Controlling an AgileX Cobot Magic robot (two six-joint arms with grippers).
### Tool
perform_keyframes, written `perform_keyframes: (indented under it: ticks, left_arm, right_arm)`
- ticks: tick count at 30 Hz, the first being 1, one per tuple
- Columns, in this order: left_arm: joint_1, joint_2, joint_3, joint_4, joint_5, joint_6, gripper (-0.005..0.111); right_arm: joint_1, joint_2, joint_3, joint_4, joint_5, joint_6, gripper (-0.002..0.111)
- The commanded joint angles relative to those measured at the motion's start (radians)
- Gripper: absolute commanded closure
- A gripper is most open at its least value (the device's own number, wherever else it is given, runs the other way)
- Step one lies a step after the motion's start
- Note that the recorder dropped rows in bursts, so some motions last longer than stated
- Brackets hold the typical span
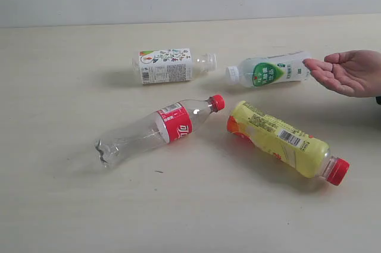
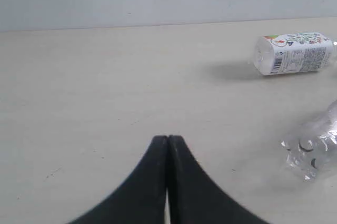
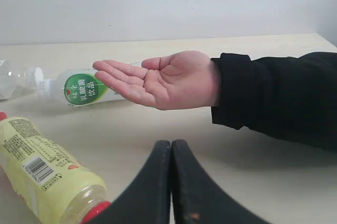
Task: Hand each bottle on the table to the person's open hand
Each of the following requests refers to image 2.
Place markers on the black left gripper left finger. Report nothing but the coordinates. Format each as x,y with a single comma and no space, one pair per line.
141,197

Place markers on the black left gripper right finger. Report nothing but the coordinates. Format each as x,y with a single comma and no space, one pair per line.
193,197

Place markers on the clear cola bottle red label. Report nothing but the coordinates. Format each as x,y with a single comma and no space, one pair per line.
311,146

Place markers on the clear bottle floral white label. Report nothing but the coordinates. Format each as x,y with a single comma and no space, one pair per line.
293,53

